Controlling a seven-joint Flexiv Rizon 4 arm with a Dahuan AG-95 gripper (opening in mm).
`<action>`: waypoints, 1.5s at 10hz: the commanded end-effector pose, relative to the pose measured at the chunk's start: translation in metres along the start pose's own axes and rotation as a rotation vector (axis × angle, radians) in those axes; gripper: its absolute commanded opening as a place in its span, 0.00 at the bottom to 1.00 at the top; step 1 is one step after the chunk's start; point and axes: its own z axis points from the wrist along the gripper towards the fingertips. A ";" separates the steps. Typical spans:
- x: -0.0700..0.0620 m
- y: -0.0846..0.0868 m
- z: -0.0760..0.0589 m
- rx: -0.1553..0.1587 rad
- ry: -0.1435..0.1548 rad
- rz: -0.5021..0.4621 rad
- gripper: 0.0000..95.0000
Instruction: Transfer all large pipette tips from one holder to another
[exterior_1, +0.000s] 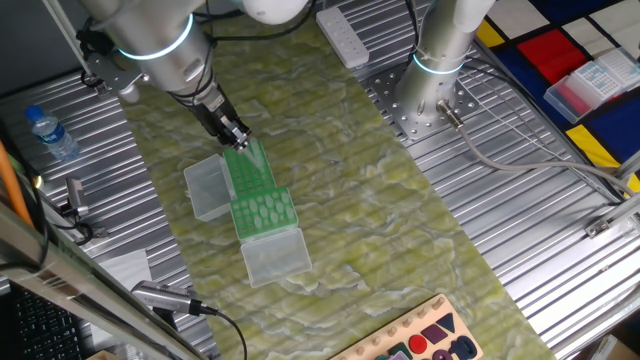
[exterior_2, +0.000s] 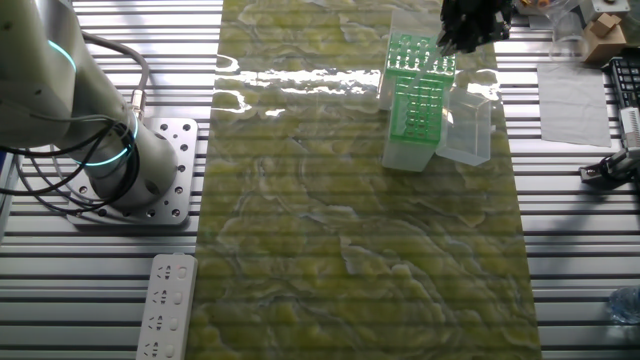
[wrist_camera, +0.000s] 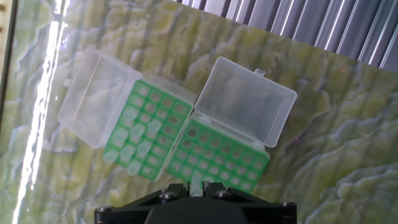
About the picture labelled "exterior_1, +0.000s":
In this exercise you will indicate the green rack pipette tip box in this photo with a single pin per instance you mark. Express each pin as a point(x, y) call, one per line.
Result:
point(207, 187)
point(277, 262)

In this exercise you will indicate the aluminium extrusion bar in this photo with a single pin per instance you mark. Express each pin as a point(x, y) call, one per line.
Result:
point(620, 212)
point(631, 167)

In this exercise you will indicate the green marble pattern mat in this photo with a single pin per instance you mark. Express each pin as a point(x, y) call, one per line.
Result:
point(350, 200)

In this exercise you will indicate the lilac puzzle piece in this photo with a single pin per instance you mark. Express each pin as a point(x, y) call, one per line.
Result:
point(400, 357)

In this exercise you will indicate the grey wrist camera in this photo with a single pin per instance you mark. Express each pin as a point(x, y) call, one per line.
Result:
point(117, 75)

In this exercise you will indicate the purple square puzzle piece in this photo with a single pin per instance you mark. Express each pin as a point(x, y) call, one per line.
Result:
point(434, 334)

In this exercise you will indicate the white power strip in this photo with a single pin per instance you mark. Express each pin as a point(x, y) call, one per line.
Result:
point(345, 40)

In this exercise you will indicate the grey aluminium frame rail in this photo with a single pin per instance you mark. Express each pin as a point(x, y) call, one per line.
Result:
point(50, 265)

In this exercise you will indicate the teal puzzle piece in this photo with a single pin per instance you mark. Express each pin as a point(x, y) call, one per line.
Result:
point(398, 350)

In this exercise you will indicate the black tool at right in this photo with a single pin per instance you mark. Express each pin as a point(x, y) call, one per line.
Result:
point(76, 195)

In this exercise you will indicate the navy triangle puzzle piece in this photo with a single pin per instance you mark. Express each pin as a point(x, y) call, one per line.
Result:
point(447, 321)

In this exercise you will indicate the small white rack tip box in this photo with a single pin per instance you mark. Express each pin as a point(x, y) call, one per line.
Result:
point(622, 67)
point(590, 80)

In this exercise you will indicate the red circle puzzle piece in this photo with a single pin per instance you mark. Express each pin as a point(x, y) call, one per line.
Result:
point(418, 344)

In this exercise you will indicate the clear water bottle blue cap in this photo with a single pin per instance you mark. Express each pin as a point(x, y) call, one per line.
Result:
point(52, 135)

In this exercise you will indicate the purple rounded puzzle piece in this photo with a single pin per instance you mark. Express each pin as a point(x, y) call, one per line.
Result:
point(442, 356)

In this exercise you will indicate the wooden shape puzzle board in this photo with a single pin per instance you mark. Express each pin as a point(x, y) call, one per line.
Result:
point(412, 330)

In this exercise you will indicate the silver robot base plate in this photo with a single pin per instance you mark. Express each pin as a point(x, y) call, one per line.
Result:
point(400, 127)

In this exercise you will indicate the brown cardboard box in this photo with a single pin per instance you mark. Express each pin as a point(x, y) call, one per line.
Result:
point(620, 350)

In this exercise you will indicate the silver depth camera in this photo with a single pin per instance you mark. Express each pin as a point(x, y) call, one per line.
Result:
point(160, 296)

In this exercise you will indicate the navy rounded puzzle piece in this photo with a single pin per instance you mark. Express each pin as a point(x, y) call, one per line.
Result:
point(451, 347)

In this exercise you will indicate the black keyboard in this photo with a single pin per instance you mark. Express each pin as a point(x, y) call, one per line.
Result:
point(40, 330)

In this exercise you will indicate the slim aluminium pole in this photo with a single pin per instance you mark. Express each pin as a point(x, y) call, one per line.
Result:
point(65, 30)

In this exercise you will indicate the orange tube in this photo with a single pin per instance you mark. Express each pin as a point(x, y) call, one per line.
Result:
point(12, 185)

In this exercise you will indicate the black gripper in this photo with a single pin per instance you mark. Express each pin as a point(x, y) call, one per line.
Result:
point(212, 112)

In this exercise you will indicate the red blue yellow cloth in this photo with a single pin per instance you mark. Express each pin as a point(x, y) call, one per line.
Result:
point(550, 55)

